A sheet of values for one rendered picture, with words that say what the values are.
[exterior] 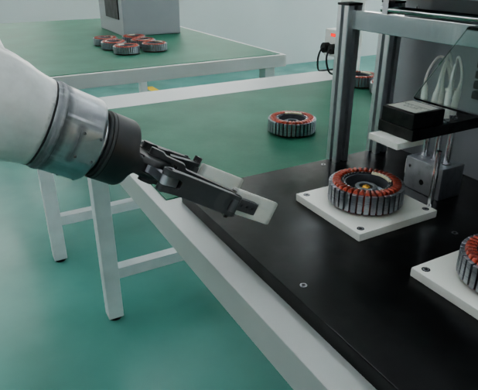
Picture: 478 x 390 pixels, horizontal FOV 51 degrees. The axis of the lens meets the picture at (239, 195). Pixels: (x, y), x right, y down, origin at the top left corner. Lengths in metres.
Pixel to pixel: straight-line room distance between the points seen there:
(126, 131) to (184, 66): 1.52
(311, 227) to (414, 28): 0.33
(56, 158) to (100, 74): 1.44
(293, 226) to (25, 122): 0.40
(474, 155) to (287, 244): 0.42
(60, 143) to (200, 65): 1.59
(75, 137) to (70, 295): 1.52
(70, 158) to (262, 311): 0.27
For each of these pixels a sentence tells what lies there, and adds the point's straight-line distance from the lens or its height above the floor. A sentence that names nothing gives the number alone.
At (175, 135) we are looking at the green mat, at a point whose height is 0.75.
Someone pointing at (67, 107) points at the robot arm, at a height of 0.99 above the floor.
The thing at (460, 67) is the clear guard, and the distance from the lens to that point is 0.48.
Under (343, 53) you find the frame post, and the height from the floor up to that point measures 0.97.
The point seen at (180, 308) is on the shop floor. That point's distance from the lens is 1.84.
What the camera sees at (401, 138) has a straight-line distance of 0.78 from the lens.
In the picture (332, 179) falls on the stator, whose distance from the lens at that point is 0.78.
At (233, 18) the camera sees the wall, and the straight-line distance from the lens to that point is 5.71.
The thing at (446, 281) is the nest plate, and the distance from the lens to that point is 0.64.
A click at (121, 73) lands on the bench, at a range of 1.96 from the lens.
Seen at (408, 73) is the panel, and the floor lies 0.92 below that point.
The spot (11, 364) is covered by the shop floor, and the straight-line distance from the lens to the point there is 1.77.
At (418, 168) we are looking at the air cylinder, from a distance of 0.88.
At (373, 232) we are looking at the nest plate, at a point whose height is 0.78.
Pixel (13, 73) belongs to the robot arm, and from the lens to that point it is 0.49.
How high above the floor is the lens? 1.12
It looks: 25 degrees down
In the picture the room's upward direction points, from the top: straight up
